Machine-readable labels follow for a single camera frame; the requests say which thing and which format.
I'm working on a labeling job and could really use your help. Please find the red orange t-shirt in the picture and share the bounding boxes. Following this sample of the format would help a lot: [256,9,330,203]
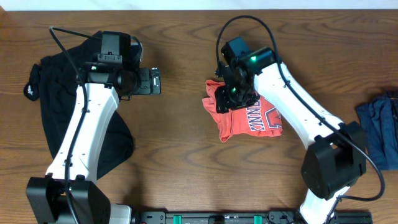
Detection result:
[202,80,283,142]

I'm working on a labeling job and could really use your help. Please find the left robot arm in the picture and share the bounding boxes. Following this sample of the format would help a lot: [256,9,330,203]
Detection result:
[26,31,161,223]

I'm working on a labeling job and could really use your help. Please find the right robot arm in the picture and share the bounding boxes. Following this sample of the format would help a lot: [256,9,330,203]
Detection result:
[215,37,372,223]

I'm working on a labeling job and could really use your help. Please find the black t-shirt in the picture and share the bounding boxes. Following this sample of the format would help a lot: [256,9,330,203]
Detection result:
[24,31,134,179]

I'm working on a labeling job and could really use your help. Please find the folded blue denim garment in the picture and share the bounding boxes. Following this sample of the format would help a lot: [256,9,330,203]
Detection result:
[356,91,397,170]

